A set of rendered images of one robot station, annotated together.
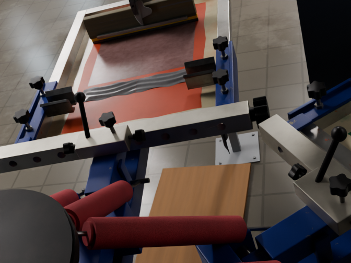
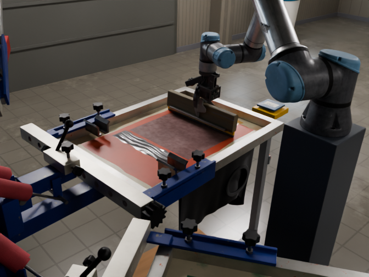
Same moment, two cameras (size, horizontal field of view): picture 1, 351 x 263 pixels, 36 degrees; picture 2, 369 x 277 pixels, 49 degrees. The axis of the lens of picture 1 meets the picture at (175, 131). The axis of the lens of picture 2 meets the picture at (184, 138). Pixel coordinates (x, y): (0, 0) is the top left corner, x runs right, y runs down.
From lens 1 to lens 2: 0.69 m
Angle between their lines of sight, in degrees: 23
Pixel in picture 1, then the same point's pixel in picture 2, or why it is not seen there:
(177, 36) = (208, 138)
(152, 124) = (96, 171)
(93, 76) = (139, 127)
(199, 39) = (214, 148)
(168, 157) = (207, 222)
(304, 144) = (129, 251)
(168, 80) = (163, 158)
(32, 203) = not seen: outside the picture
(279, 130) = (134, 231)
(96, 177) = (33, 175)
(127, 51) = (174, 126)
